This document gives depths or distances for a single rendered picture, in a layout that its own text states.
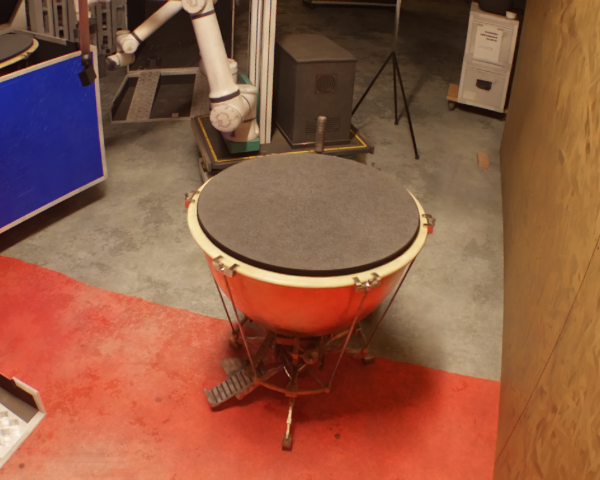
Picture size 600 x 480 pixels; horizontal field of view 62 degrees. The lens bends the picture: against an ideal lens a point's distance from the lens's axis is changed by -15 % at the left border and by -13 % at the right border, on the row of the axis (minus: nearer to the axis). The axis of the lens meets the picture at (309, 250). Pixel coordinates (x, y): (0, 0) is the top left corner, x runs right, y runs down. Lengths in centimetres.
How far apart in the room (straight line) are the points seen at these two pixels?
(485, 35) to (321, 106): 202
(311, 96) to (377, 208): 143
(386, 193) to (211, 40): 126
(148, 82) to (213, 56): 227
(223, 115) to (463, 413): 171
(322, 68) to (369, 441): 187
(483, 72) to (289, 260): 354
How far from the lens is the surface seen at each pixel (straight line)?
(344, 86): 310
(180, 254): 287
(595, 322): 135
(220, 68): 272
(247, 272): 147
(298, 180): 183
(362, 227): 162
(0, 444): 219
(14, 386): 225
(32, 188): 303
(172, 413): 215
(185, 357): 234
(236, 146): 298
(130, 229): 311
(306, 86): 302
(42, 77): 288
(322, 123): 206
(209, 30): 269
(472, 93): 484
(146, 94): 475
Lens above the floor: 168
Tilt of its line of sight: 35 degrees down
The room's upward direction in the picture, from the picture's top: 4 degrees clockwise
